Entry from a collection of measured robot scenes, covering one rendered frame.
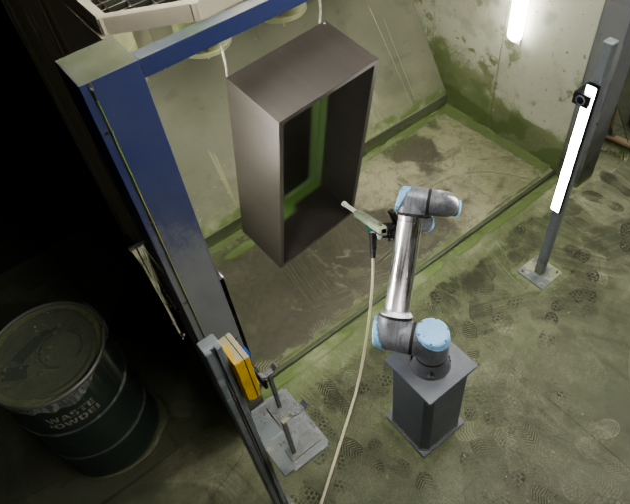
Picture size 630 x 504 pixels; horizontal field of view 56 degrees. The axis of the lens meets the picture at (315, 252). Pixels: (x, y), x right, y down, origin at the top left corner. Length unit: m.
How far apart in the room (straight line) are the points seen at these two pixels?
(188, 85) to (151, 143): 2.25
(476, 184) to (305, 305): 1.59
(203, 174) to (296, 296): 1.05
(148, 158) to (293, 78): 0.98
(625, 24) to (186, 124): 2.69
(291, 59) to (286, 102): 0.27
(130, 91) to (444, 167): 3.19
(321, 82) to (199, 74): 1.62
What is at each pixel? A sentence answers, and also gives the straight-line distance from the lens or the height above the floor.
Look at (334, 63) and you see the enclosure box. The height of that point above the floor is 1.66.
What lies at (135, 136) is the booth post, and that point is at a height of 2.07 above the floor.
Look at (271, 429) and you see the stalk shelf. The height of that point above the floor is 0.79.
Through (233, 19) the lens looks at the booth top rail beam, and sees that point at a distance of 1.86.
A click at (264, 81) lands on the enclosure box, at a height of 1.68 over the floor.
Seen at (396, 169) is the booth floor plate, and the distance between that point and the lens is 4.58.
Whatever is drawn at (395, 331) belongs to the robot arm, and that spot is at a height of 0.90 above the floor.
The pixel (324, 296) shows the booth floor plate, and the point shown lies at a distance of 3.81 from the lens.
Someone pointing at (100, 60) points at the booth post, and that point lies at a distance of 1.81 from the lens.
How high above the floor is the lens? 3.13
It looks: 50 degrees down
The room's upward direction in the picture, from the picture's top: 9 degrees counter-clockwise
